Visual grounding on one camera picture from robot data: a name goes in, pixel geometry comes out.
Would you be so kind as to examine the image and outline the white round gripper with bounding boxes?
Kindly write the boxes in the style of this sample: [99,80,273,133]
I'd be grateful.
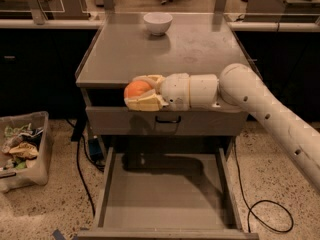
[124,73,190,112]

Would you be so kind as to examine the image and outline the orange fruit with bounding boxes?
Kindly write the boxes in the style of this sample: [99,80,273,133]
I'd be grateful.
[124,80,152,98]

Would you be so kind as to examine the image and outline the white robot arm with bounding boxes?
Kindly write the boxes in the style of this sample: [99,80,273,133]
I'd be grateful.
[124,63,320,190]

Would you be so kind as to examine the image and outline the closed grey top drawer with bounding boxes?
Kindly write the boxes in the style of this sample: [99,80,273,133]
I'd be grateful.
[86,106,247,136]

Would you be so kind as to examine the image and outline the grey metal drawer cabinet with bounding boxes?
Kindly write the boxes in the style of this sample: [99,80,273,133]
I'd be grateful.
[74,11,263,240]

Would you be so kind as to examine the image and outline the open grey middle drawer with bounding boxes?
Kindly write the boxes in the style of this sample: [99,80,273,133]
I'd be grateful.
[78,148,259,240]

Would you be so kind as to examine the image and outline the white ceramic bowl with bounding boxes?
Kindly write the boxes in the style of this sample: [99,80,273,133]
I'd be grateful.
[143,12,173,36]

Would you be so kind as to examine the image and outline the blue power box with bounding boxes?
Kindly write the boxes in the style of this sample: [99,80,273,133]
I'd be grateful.
[88,138,103,161]

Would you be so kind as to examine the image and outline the clear plastic bin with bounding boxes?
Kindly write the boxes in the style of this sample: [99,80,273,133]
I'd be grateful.
[0,111,53,192]

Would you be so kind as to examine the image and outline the crumpled snack bags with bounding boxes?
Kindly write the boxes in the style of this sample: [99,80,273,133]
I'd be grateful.
[0,123,44,171]

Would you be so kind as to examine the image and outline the blue tape strip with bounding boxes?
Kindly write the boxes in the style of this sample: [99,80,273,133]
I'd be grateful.
[52,229,66,240]

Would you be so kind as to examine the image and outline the black drawer handle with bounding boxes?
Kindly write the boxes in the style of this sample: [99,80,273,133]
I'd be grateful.
[155,116,181,124]

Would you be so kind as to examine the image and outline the black floor cable left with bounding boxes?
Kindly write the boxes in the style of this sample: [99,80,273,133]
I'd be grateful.
[65,118,106,218]

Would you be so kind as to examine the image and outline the black floor cable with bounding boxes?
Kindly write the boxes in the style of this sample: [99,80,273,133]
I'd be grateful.
[65,118,106,218]
[232,140,295,234]

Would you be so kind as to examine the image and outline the white counter rail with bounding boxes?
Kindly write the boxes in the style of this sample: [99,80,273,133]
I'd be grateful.
[0,19,320,33]

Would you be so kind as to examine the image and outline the black floor cable right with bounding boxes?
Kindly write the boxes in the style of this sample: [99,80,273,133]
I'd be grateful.
[232,140,295,234]

